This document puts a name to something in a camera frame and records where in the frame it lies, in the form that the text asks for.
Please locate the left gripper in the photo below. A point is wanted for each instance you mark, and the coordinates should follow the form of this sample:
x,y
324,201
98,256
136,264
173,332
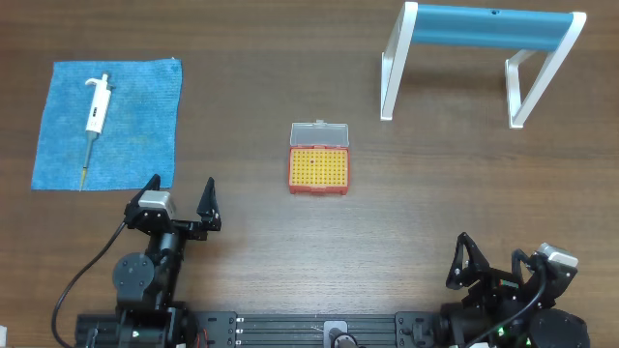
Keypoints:
x,y
159,226

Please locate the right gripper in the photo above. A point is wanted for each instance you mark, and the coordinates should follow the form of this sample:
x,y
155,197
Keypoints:
x,y
498,290

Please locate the white pipette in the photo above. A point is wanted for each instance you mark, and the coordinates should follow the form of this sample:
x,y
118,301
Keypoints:
x,y
98,108

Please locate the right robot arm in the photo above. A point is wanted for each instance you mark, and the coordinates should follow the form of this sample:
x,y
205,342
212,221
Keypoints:
x,y
556,328

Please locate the blue cloth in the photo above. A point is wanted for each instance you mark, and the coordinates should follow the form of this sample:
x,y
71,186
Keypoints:
x,y
140,125

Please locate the red and yellow tip box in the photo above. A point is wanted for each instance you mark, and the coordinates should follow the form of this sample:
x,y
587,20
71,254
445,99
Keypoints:
x,y
319,166

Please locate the white and blue stand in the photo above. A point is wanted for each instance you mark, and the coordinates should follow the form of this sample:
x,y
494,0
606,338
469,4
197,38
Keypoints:
x,y
488,26

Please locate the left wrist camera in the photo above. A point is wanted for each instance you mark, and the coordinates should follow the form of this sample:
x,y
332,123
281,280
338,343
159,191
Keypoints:
x,y
156,203

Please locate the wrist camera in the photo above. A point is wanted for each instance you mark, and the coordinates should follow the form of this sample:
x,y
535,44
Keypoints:
x,y
556,256
156,203

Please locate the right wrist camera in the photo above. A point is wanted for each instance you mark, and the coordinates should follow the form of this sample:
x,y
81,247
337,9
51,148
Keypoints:
x,y
556,256

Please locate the mounting rail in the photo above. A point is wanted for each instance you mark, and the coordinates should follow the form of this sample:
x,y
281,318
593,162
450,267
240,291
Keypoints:
x,y
290,331

